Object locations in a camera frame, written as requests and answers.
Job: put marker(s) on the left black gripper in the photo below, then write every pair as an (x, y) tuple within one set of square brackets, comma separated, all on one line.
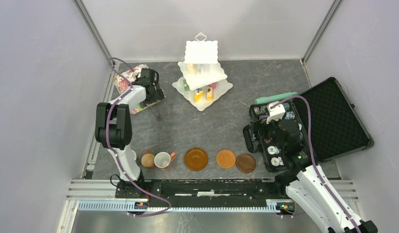
[(158, 92)]

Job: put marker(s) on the green square cake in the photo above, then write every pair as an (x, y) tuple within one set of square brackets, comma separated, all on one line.
[(186, 86)]

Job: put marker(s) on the cream round pastry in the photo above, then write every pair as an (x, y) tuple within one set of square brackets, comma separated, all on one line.
[(191, 68)]

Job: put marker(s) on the yellow cake slice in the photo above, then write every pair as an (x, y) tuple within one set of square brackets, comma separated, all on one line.
[(198, 94)]

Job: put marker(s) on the orange yellow cake piece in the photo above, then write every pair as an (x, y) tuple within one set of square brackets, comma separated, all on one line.
[(210, 93)]

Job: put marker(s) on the white mug pink handle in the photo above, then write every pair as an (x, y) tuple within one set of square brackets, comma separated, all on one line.
[(163, 160)]

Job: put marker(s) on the large brown wooden saucer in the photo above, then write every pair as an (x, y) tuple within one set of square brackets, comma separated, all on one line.
[(196, 159)]

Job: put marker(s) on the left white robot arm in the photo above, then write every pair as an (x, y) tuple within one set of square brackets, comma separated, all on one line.
[(113, 128)]

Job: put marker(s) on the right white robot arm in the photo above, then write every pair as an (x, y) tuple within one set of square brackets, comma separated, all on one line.
[(305, 182)]

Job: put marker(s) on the black open carrying case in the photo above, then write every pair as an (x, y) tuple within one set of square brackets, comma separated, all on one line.
[(336, 128)]

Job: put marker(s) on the dark brown wooden coaster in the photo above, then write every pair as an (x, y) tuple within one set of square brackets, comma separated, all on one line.
[(245, 163)]

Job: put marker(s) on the white three-tier dessert stand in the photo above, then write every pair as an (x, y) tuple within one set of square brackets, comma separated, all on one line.
[(203, 53)]

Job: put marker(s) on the light orange wooden coaster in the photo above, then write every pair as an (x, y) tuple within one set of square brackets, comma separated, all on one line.
[(225, 159)]

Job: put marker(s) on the orange mug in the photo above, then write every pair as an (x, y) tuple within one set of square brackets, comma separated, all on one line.
[(148, 160)]

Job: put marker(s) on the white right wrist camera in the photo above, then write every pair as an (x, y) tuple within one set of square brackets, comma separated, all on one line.
[(276, 111)]

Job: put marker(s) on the teal cylindrical handle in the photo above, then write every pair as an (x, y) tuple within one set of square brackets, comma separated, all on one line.
[(269, 99)]

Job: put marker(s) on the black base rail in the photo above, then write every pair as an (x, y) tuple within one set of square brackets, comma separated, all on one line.
[(209, 194)]

